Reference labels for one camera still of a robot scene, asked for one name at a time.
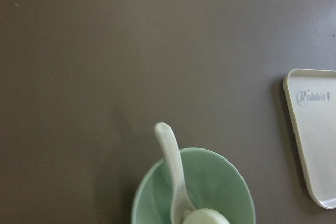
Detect white ceramic spoon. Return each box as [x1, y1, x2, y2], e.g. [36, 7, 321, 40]
[154, 122, 195, 223]

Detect mint green bowl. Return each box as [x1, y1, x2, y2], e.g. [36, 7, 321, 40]
[131, 147, 256, 223]

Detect cream rabbit print tray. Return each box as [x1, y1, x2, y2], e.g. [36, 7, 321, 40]
[283, 69, 335, 209]

